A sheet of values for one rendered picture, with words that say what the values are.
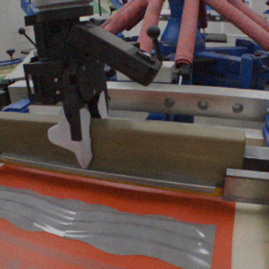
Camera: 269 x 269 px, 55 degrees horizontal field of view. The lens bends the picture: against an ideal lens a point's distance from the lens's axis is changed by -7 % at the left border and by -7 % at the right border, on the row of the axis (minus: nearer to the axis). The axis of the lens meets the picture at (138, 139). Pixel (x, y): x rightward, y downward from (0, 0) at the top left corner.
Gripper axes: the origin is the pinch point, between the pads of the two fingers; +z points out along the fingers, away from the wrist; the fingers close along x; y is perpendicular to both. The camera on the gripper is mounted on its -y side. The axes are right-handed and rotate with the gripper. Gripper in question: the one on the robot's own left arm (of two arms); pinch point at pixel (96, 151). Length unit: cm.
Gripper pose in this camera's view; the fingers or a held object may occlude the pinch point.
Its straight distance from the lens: 40.3
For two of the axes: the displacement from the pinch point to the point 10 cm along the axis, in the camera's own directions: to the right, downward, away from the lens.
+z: 0.5, 8.8, 4.7
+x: -2.9, 4.6, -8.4
